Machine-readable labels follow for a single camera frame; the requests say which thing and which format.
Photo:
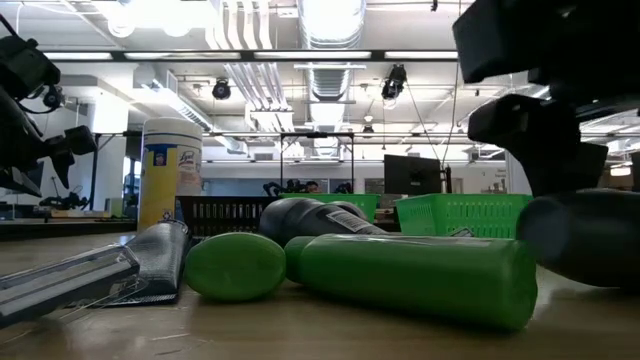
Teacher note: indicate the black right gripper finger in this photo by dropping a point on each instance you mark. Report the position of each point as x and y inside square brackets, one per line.
[545, 145]

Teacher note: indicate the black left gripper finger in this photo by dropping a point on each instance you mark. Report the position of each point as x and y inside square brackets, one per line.
[65, 150]
[15, 179]

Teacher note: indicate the grey travel bottle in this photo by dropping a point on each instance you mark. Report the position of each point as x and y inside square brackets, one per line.
[580, 240]
[356, 206]
[300, 220]

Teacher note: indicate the dark grey razor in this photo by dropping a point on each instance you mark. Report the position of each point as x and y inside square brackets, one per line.
[155, 260]

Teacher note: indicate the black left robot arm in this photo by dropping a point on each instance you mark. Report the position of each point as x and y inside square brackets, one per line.
[25, 65]

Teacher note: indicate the black background robot arm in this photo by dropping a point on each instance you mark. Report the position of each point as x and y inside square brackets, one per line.
[65, 201]
[344, 188]
[282, 188]

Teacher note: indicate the white yellow wipes canister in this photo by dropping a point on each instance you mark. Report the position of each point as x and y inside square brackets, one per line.
[170, 175]

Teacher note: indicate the black monitor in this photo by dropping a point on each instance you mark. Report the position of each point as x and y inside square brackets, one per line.
[412, 175]

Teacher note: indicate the black plastic basket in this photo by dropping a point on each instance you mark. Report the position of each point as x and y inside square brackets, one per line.
[220, 215]

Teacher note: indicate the person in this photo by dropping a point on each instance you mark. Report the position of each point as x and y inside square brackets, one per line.
[313, 187]

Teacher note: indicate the black ceiling camera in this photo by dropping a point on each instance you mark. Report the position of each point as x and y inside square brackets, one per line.
[52, 97]
[395, 80]
[221, 90]

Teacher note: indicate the black table frame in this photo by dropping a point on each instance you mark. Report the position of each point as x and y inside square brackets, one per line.
[65, 229]

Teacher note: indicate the silver ceiling duct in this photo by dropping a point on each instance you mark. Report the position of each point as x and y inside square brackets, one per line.
[330, 30]

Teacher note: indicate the thin black frame stand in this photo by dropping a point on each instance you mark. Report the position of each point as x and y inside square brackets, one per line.
[317, 135]

